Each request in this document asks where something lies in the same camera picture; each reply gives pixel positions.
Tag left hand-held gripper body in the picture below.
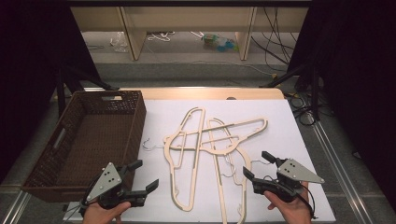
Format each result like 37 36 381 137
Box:
85 161 139 210

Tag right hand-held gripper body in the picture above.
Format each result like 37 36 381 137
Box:
251 158 326 203

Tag brown woven basket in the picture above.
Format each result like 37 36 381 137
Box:
21 90 148 203

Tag person's left hand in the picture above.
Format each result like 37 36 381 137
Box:
82 201 132 224

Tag person's right hand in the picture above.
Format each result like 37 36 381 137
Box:
263 182 313 224

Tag white table mat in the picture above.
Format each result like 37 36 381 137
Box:
64 98 337 224

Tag black metal stand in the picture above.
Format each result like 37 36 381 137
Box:
259 60 322 122
56 64 120 119

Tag clear plastic bag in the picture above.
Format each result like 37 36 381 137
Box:
109 31 129 53

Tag colourful plastic packaging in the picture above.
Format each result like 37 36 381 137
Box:
201 33 240 53

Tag beige shelf unit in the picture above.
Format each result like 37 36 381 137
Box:
69 6 309 62

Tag left hand-held gripper cable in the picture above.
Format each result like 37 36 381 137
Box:
61 200 92 224

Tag hand-held gripper cable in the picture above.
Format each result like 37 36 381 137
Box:
61 200 92 224
297 186 318 220

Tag right hand-held gripper cable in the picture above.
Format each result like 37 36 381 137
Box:
297 186 318 220

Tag metal floor rail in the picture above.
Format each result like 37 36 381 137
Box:
0 189 32 224
309 119 376 224

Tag coiled black floor cables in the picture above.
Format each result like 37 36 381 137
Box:
284 91 317 127

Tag hanging black cables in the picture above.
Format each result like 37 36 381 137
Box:
250 7 300 73

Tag white cord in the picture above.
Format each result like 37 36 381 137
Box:
147 31 176 43

